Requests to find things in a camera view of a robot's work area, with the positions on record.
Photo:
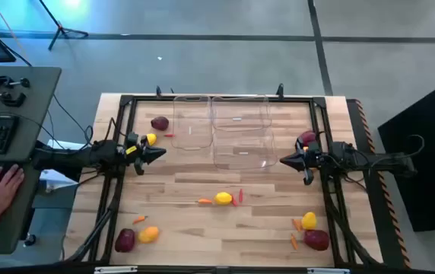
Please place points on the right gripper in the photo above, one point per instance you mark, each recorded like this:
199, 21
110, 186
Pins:
310, 158

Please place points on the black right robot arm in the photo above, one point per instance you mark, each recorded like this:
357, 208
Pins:
373, 160

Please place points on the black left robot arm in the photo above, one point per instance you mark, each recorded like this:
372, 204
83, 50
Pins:
73, 158

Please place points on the wide clear plastic bin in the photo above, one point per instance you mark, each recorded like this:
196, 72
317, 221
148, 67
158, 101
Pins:
240, 112
244, 148

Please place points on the black tripod stand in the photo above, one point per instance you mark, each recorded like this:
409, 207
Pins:
61, 28

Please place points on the white box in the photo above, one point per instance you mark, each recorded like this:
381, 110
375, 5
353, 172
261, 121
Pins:
56, 179

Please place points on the black table edge clamp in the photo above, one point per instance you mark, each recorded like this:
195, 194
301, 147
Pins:
280, 90
158, 91

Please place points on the black aluminium rig frame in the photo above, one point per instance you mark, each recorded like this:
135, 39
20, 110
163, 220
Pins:
149, 99

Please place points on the silver metal bracket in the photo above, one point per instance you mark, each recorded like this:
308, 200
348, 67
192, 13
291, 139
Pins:
327, 271
115, 269

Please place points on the small red chili pepper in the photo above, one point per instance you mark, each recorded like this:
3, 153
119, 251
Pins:
234, 201
240, 195
169, 135

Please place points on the yellow lemon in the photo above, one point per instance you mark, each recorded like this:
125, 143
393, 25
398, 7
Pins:
309, 220
151, 139
223, 198

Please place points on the orange citrus fruit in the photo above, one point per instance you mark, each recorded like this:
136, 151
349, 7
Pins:
148, 234

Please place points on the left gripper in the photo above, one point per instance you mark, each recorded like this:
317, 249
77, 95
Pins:
135, 154

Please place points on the black computer mouse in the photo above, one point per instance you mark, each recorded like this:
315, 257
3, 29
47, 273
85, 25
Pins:
6, 169

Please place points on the person's hand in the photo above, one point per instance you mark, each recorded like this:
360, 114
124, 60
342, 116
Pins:
0, 194

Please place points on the black draped table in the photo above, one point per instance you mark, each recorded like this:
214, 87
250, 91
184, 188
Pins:
426, 171

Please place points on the grey desk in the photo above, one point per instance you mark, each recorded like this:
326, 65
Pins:
31, 114

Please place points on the black screw clamp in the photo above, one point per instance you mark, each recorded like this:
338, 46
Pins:
12, 100
2, 81

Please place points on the narrow clear plastic bin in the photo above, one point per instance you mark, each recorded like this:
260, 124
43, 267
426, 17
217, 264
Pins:
192, 114

